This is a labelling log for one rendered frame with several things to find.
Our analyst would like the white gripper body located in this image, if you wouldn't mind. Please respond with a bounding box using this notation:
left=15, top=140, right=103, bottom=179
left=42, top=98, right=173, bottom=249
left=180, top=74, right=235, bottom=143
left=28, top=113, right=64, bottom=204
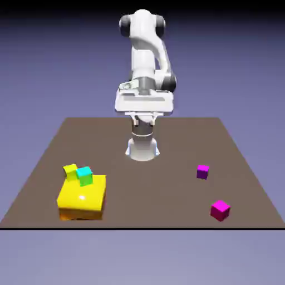
left=114, top=88, right=174, bottom=117

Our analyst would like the small purple cube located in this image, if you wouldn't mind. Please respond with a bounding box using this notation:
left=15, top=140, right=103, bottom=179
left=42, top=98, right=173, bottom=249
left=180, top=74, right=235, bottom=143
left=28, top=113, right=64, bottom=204
left=196, top=164, right=210, bottom=180

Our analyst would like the small cyan cube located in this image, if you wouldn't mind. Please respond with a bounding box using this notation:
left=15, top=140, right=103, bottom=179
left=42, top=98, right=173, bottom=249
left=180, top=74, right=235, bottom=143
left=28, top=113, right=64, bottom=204
left=75, top=166, right=94, bottom=187

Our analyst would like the small yellow cube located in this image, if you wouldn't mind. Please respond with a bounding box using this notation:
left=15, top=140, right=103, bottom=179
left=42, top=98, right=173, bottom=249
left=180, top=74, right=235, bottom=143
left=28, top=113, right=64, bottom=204
left=62, top=164, right=78, bottom=183

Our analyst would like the small magenta cube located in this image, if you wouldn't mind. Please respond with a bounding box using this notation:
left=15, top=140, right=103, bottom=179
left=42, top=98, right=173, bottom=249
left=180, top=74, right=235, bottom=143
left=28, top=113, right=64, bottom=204
left=210, top=200, right=232, bottom=223

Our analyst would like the large yellow box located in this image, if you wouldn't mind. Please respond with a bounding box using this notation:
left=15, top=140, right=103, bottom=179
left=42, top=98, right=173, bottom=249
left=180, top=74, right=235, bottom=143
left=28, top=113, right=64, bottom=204
left=56, top=174, right=107, bottom=222

